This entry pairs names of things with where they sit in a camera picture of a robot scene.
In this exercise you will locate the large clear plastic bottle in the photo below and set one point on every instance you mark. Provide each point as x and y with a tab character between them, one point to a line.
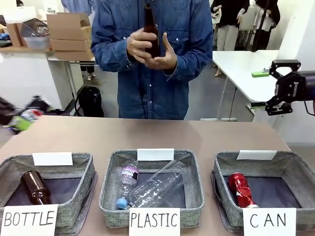
160	186

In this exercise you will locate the person in denim shirt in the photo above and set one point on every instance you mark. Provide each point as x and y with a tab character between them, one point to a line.
152	98

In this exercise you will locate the flat cardboard box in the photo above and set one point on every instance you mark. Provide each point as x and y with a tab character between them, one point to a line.
71	33
75	54
71	44

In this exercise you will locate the clear plastic tub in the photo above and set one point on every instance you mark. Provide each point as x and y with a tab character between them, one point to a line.
37	42

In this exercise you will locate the person's left hand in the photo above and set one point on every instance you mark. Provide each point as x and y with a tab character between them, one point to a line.
169	60

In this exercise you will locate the person's left forearm denim sleeve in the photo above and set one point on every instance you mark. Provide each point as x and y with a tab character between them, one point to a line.
194	59

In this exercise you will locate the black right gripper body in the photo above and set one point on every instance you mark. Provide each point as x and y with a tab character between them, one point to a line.
292	87

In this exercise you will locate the white table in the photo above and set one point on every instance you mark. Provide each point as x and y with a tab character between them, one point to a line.
236	66

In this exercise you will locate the open cardboard box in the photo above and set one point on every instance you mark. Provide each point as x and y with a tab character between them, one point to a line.
66	20

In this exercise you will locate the small cardboard box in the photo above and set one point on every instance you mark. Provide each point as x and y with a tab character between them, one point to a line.
14	34

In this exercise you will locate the grey fabric basket can label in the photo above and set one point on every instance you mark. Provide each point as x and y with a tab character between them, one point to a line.
221	177

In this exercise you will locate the white foam block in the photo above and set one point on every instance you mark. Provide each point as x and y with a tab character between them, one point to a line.
19	13

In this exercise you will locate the multicoloured drink can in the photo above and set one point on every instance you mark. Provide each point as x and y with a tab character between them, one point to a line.
32	115

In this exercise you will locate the bystander in blue shirt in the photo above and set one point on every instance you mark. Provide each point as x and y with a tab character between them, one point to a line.
76	5

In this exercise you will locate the white paper sign BOTTLE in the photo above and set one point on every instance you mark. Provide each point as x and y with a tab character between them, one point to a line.
29	218

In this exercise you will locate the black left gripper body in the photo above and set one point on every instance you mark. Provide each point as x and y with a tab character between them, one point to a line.
6	110

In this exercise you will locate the brown glass bottle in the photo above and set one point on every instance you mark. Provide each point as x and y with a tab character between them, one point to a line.
35	186
150	23

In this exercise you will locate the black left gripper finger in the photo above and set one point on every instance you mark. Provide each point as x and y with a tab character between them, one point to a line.
40	103
22	124

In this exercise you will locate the black backpack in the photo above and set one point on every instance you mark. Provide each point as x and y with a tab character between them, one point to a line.
89	100

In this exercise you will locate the bystander in black jacket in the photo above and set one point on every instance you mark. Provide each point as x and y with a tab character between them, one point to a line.
270	17

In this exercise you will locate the bystander in black top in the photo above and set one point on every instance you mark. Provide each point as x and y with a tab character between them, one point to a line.
229	14

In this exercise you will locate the white paper sign PLASTIC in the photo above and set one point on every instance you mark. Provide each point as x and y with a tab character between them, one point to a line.
154	220

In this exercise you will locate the person's right forearm denim sleeve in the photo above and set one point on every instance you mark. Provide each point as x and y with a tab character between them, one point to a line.
110	54

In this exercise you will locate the blank white card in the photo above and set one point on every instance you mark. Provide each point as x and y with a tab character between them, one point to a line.
53	159
155	155
256	155

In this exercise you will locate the black tripod pole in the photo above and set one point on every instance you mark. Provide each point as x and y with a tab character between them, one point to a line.
261	24

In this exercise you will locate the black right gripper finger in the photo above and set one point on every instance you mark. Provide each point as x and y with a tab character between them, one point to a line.
285	66
279	108

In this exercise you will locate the small clear plastic water bottle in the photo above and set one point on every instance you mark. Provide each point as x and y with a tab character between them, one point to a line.
129	175

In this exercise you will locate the person's right hand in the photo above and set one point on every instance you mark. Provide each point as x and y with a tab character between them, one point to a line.
137	46

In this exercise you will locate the white paper sign CAN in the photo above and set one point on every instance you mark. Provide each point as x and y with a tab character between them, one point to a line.
268	220

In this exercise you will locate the grey fabric basket bottle label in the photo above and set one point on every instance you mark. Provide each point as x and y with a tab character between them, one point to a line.
81	186

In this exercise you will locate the grey fabric basket plastic label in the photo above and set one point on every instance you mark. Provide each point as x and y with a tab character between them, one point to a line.
113	172

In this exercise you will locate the wooden shelf board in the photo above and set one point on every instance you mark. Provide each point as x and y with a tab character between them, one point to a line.
24	49

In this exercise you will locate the crushed red drink can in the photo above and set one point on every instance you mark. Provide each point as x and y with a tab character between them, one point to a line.
242	189

